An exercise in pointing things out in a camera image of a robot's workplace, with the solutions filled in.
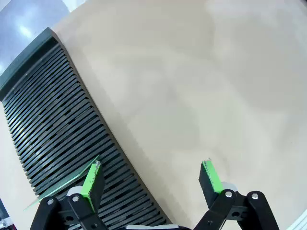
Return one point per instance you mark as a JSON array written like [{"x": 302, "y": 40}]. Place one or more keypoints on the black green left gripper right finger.
[{"x": 208, "y": 184}]

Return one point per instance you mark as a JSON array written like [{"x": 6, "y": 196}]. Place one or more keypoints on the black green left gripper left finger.
[{"x": 92, "y": 187}]

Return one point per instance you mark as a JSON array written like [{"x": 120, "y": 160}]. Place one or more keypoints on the thin green PCB board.
[{"x": 77, "y": 178}]

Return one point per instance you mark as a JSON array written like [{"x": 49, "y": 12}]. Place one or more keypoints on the black slotted PCB rack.
[{"x": 48, "y": 119}]

